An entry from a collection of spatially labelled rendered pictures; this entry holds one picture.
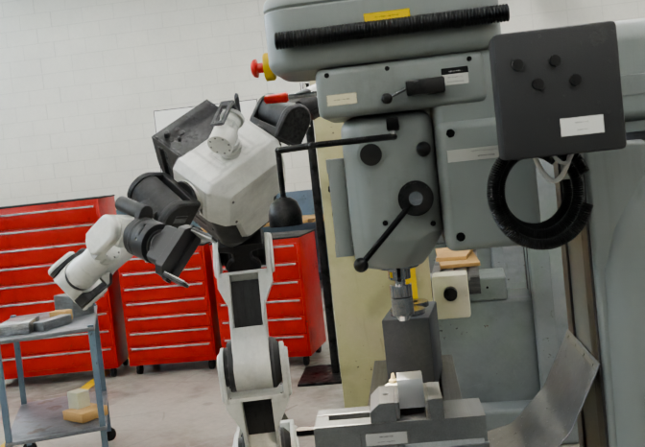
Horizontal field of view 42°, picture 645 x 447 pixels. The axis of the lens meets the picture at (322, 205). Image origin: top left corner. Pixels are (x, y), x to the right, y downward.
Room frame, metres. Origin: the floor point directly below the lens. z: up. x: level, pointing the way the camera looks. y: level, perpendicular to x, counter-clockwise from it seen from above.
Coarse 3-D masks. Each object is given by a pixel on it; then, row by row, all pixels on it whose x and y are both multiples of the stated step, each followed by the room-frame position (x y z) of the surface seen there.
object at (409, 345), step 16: (416, 304) 2.18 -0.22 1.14; (432, 304) 2.22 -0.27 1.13; (384, 320) 2.09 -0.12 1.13; (416, 320) 2.07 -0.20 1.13; (432, 320) 2.13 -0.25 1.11; (384, 336) 2.09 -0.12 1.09; (400, 336) 2.08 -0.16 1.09; (416, 336) 2.07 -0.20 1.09; (432, 336) 2.09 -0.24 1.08; (400, 352) 2.08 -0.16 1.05; (416, 352) 2.07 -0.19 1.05; (432, 352) 2.06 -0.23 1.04; (400, 368) 2.08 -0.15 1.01; (416, 368) 2.07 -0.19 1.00; (432, 368) 2.06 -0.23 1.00
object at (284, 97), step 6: (270, 96) 1.89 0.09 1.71; (276, 96) 1.89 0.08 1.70; (282, 96) 1.88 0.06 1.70; (288, 96) 1.89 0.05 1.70; (294, 96) 1.89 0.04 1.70; (300, 96) 1.88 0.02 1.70; (306, 96) 1.88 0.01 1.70; (312, 96) 1.88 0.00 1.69; (270, 102) 1.89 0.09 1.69; (276, 102) 1.89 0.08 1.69; (282, 102) 1.89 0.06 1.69
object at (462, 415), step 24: (432, 384) 1.73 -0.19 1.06; (360, 408) 1.75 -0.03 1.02; (432, 408) 1.63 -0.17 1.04; (456, 408) 1.69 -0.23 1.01; (480, 408) 1.67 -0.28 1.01; (336, 432) 1.65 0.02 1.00; (360, 432) 1.64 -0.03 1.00; (384, 432) 1.64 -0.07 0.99; (408, 432) 1.64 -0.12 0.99; (432, 432) 1.63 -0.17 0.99; (456, 432) 1.63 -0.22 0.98; (480, 432) 1.63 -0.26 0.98
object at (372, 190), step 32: (352, 128) 1.69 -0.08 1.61; (384, 128) 1.67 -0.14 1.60; (416, 128) 1.67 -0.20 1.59; (352, 160) 1.69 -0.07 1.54; (384, 160) 1.68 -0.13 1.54; (416, 160) 1.67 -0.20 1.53; (352, 192) 1.70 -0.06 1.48; (384, 192) 1.68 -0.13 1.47; (352, 224) 1.71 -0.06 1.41; (384, 224) 1.67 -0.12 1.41; (416, 224) 1.67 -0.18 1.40; (384, 256) 1.70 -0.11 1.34; (416, 256) 1.70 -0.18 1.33
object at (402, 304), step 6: (396, 294) 1.75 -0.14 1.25; (402, 294) 1.75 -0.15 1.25; (408, 294) 1.75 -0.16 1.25; (396, 300) 1.75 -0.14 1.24; (402, 300) 1.75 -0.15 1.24; (408, 300) 1.75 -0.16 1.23; (396, 306) 1.75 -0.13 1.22; (402, 306) 1.75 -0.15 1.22; (408, 306) 1.75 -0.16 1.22; (396, 312) 1.75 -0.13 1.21; (402, 312) 1.75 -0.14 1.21; (408, 312) 1.75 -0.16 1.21; (414, 312) 1.77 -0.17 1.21
